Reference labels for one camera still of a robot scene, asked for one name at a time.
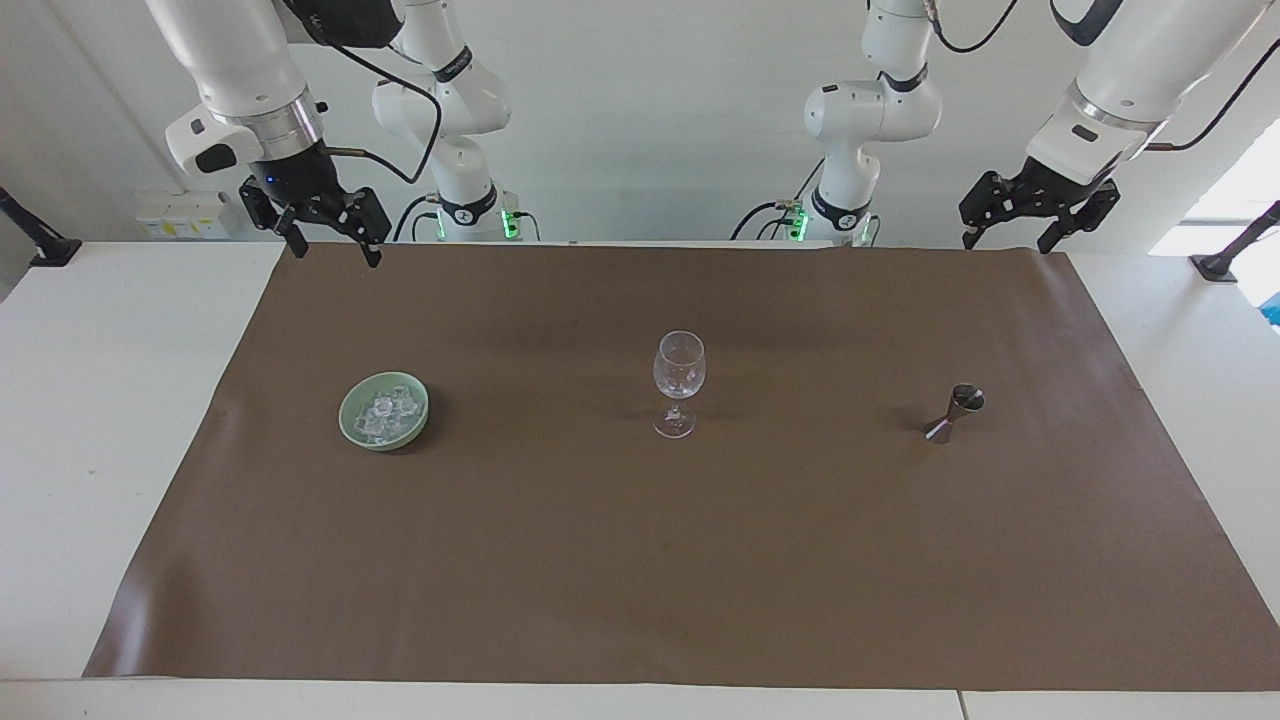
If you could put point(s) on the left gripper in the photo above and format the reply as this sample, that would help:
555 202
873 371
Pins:
1062 188

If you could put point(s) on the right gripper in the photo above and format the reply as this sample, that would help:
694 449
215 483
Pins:
295 178

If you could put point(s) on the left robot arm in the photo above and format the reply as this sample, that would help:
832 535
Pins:
872 110

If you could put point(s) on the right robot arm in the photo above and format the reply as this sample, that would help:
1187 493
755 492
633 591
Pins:
240 60

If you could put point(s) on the clear ice cube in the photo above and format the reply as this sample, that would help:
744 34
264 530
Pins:
404 403
372 428
385 408

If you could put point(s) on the clear wine glass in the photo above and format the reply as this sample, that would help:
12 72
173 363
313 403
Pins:
678 365

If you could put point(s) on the black stand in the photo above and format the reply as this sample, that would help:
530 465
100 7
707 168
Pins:
48 246
1218 264

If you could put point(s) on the green ceramic bowl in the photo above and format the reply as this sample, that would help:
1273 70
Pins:
352 425

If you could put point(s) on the steel double jigger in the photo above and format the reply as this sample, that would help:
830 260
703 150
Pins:
955 410

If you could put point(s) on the blue object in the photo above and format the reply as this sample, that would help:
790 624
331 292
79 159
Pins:
1272 313

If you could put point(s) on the white wall socket box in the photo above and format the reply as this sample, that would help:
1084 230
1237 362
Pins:
180 214

